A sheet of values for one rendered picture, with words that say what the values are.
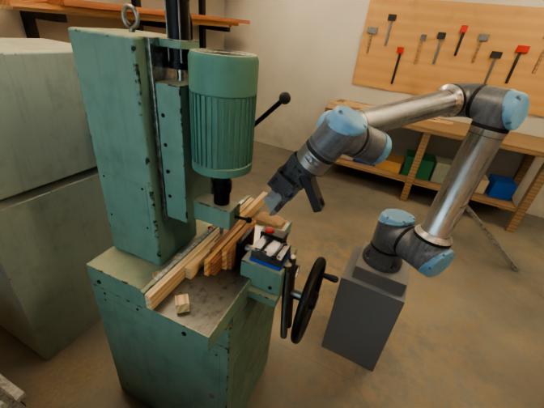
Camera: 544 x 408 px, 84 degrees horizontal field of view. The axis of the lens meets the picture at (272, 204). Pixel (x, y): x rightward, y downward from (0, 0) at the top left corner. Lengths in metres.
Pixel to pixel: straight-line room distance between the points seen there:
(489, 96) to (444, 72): 2.76
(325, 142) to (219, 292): 0.51
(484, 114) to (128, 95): 1.10
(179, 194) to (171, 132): 0.19
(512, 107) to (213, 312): 1.09
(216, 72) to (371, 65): 3.40
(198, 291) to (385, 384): 1.31
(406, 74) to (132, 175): 3.46
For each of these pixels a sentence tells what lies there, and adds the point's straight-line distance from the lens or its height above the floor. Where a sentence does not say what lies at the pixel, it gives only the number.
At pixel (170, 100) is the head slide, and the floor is 1.38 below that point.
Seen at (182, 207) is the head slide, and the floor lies 1.06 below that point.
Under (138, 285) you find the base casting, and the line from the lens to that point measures 1.11.
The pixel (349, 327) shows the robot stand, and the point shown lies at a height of 0.25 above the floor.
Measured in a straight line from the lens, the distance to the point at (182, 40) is 0.87.
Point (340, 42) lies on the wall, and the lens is 4.16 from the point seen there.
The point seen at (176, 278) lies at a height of 0.93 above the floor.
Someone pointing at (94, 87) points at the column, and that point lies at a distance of 1.00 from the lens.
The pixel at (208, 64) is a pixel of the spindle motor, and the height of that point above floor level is 1.48.
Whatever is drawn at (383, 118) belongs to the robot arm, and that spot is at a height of 1.36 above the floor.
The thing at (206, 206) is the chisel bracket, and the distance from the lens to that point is 0.98.
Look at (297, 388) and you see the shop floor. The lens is 1.81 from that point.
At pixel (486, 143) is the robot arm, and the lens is 1.26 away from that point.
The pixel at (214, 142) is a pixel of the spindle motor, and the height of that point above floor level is 1.30.
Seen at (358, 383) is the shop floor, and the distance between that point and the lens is 1.91.
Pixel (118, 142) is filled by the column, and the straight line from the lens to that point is 1.00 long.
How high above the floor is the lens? 1.57
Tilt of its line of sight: 31 degrees down
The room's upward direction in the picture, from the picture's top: 7 degrees clockwise
